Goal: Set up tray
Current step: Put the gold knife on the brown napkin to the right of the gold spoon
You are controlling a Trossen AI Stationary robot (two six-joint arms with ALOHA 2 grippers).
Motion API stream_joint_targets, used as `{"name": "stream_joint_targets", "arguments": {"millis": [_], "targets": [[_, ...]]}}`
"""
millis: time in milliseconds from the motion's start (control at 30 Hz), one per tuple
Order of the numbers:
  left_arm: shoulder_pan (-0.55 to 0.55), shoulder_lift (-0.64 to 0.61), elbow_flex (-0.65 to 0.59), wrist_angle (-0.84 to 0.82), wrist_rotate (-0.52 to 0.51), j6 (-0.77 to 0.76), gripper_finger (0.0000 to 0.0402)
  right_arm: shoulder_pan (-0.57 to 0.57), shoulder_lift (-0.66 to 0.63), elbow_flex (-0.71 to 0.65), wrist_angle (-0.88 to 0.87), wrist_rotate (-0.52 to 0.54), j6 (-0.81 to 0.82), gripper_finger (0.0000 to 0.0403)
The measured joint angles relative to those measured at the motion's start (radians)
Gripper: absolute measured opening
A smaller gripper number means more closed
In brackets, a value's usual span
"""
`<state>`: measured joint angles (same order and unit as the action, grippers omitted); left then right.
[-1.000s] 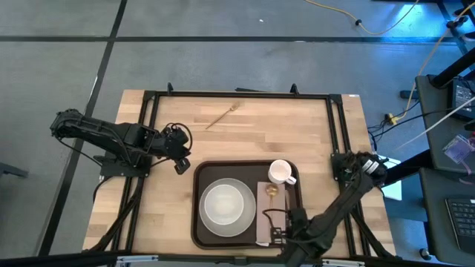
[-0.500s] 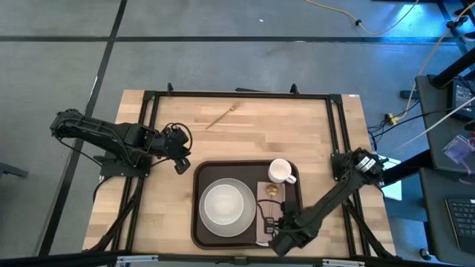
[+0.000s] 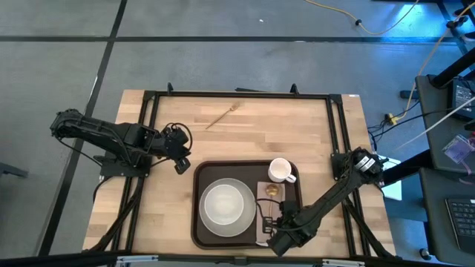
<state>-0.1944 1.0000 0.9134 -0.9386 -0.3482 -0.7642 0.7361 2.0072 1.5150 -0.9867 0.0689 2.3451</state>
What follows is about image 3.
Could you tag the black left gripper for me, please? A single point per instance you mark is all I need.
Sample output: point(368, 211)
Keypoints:
point(174, 142)

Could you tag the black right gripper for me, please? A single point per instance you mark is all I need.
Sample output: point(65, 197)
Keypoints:
point(289, 212)

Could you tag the ribbed grey-white plate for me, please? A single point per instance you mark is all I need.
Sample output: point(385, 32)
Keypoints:
point(248, 219)

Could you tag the beige cloth napkin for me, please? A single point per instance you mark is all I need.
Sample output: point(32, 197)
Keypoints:
point(261, 191)

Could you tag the gold spoon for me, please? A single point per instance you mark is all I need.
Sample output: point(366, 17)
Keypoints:
point(272, 190)

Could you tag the white ceramic bowl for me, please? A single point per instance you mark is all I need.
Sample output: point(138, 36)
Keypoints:
point(224, 204)

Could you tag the white ceramic mug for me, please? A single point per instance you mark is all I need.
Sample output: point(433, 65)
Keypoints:
point(280, 170)

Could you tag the gold fork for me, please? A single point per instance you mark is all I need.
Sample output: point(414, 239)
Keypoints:
point(222, 115)

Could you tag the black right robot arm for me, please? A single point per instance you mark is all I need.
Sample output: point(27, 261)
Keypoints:
point(334, 193)

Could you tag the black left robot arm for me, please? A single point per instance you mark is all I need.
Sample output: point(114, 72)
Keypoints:
point(111, 133)

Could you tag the dark brown plastic tray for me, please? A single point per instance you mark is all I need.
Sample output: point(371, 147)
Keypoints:
point(222, 170)

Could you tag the black desk with keyboard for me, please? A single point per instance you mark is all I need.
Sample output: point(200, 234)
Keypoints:
point(434, 207)

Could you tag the black keyboard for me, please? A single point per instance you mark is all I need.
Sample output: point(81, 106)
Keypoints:
point(464, 222)

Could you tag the black side desk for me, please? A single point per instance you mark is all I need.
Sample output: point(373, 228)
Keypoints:
point(438, 122)

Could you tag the clear purple plastic bag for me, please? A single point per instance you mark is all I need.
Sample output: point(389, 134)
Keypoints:
point(460, 148)

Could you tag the black electronic device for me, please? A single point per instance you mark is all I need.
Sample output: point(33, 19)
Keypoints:
point(464, 98)

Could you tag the black stand leg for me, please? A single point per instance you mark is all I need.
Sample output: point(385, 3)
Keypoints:
point(454, 68)

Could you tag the black rail with silver brackets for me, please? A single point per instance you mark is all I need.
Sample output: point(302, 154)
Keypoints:
point(237, 260)

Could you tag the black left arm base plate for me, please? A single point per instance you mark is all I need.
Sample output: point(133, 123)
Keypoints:
point(122, 171)

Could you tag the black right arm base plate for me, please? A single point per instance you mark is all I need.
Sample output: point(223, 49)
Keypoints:
point(338, 167)

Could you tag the black aluminium table frame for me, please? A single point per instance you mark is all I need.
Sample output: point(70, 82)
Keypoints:
point(241, 95)

